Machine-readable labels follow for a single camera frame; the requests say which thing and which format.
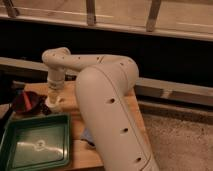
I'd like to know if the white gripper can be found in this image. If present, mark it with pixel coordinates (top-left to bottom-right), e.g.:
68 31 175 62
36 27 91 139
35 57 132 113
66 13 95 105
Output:
47 75 65 102

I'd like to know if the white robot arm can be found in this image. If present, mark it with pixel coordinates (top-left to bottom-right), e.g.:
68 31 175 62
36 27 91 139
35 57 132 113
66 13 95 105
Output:
42 47 160 171

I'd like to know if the white paper cup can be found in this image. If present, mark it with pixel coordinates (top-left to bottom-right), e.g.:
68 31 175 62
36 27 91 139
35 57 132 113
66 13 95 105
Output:
45 97 62 113

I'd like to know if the red spatula in bowl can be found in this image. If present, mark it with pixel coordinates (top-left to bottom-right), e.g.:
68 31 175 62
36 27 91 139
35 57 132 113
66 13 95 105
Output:
22 91 32 111

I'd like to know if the dark red bowl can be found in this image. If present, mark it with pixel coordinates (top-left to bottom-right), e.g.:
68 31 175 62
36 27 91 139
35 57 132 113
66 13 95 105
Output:
12 91 39 114

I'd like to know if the green plastic tray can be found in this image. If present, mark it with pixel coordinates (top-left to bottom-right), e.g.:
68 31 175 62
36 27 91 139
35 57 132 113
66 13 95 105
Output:
0 115 70 171

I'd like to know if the blue sponge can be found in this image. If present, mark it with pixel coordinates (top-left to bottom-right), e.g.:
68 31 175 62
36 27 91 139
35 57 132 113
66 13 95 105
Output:
80 128 94 146

